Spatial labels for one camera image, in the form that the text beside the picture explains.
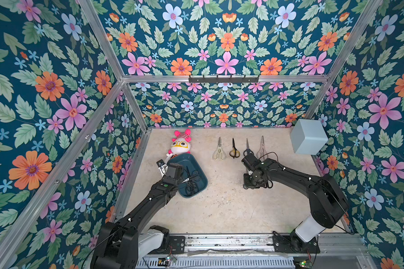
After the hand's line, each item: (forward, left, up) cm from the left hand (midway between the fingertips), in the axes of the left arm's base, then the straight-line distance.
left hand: (176, 173), depth 88 cm
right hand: (-7, -38, -4) cm, 38 cm away
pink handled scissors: (+16, -53, -10) cm, 56 cm away
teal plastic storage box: (-6, -7, -6) cm, 11 cm away
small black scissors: (+18, -44, -9) cm, 48 cm away
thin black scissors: (+1, -9, -6) cm, 10 cm away
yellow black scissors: (+15, -35, -7) cm, 38 cm away
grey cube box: (+16, -78, +4) cm, 80 cm away
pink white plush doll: (+20, -1, -1) cm, 20 cm away
